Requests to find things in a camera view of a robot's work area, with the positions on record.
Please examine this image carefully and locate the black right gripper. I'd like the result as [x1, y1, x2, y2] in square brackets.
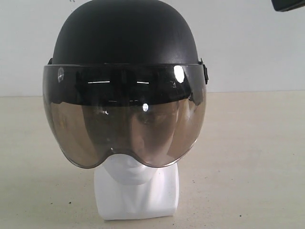
[271, 0, 305, 11]

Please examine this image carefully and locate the white mannequin head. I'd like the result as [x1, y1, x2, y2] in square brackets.
[94, 154, 179, 220]

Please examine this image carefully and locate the black helmet with tinted visor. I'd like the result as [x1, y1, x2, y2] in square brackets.
[42, 0, 208, 169]

